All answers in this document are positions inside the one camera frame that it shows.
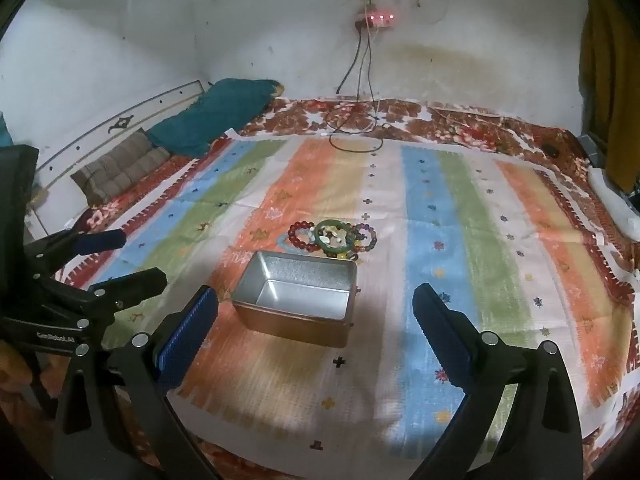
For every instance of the yellow hanging cloth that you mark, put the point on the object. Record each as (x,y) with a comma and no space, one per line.
(607,85)

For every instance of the person's left hand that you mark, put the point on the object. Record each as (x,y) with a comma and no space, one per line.
(12,372)

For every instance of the rectangular metal tin box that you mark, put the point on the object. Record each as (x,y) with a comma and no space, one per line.
(295,295)

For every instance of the small dark object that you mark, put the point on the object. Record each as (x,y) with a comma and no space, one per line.
(551,150)

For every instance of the brown striped pillow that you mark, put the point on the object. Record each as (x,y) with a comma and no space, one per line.
(120,167)

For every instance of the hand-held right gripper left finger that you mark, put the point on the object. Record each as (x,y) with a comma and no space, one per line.
(186,342)

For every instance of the striped pastel mat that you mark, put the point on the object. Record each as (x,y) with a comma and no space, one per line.
(450,240)

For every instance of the wall power strip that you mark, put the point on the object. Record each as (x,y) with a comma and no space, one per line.
(376,17)

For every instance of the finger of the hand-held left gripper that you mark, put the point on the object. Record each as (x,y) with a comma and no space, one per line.
(140,282)
(102,240)

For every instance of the white headboard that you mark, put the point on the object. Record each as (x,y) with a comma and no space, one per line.
(100,115)

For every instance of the striped colourful bedsheet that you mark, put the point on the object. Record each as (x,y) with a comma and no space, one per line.
(450,120)

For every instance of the green jade bangle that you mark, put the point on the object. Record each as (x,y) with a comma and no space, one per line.
(320,240)

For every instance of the teal blanket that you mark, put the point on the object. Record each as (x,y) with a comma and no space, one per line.
(215,110)

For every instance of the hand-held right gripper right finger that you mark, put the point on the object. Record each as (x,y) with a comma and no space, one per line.
(442,332)

